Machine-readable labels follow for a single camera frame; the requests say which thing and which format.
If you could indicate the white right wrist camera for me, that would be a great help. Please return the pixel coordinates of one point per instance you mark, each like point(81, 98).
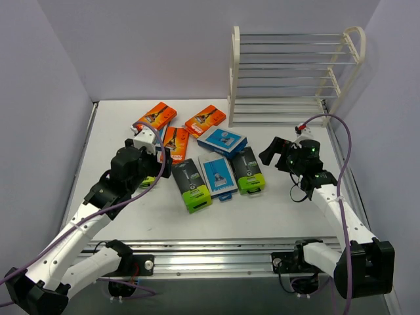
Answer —
point(302, 133)

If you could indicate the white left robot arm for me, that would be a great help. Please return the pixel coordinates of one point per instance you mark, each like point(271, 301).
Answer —
point(45, 285)

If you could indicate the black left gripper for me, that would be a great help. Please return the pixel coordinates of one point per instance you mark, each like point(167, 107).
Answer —
point(161, 164)

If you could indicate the orange Gillette razor box middle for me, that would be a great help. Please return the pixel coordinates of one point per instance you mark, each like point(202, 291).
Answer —
point(176, 140)

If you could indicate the black green razor box right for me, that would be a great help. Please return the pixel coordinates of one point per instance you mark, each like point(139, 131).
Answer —
point(247, 172)

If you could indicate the orange Gillette razor box left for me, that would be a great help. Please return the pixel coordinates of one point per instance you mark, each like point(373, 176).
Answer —
point(158, 117)

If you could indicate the blue white Harry's razor box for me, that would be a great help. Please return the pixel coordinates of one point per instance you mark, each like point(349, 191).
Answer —
point(218, 176)

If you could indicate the black green razor box centre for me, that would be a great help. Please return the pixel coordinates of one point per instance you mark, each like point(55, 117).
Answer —
point(193, 188)

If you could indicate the cream metal wire shelf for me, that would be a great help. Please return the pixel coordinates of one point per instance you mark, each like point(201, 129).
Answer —
point(281, 78)

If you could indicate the blue razor box under orange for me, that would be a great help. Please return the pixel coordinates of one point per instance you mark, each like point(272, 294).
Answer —
point(162, 133)

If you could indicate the black green razor box left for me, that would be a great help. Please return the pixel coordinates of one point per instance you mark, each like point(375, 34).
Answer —
point(147, 182)

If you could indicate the orange gillette razor box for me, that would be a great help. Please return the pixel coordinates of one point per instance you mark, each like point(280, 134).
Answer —
point(176, 140)
point(201, 122)
point(158, 117)

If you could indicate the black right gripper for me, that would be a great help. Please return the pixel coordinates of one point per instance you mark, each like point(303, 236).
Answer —
point(283, 157)

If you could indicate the orange Gillette razor box right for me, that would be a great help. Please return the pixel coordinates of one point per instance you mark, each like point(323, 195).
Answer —
point(201, 122)

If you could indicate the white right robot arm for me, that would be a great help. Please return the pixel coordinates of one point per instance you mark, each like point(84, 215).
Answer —
point(364, 266)

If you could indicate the black green razor box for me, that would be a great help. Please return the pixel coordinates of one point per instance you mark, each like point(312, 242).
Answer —
point(247, 172)
point(147, 182)
point(193, 188)

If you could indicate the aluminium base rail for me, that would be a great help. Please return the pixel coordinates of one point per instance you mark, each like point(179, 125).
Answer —
point(215, 258)

